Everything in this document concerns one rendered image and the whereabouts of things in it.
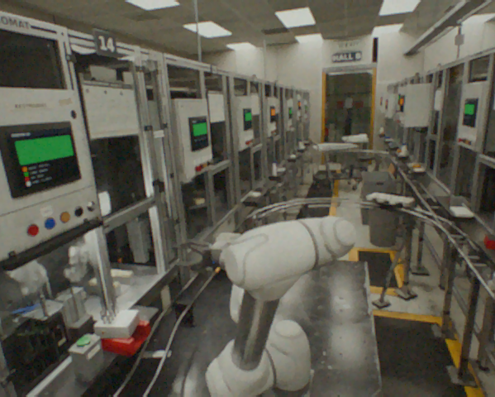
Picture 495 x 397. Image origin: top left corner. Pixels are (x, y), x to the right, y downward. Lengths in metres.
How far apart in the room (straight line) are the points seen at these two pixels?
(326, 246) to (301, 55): 8.92
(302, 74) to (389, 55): 2.16
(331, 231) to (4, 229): 0.88
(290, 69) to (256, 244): 8.98
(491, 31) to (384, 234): 6.74
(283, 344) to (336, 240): 0.58
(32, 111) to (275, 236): 0.82
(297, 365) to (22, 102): 1.22
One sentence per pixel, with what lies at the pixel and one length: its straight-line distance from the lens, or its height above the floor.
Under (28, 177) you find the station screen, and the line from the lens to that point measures 1.14.
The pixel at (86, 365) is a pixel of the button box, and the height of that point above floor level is 0.98.
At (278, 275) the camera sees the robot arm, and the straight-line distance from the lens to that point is 0.75.
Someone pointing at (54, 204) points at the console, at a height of 1.47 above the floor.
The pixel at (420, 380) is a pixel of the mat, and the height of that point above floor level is 0.01.
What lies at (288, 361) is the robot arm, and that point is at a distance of 1.29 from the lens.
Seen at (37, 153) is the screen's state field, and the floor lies 1.64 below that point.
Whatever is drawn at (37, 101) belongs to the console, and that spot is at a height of 1.79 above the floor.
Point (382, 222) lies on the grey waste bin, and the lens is 4.19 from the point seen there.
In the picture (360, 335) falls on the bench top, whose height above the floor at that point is 0.68.
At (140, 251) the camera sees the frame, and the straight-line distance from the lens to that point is 1.94.
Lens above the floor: 1.75
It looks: 15 degrees down
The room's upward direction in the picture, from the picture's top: 3 degrees counter-clockwise
